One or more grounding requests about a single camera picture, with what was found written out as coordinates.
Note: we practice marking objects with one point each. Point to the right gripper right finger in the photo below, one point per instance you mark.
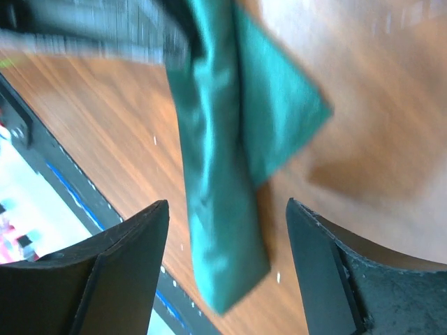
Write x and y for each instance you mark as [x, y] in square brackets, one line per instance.
[351, 285]

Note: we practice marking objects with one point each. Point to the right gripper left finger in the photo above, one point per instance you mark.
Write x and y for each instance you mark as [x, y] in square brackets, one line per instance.
[105, 284]

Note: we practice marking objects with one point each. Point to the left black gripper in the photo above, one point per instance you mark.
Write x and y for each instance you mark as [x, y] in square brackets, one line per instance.
[130, 30]

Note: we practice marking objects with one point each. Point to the dark green cloth napkin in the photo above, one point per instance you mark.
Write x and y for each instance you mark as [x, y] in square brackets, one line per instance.
[243, 110]

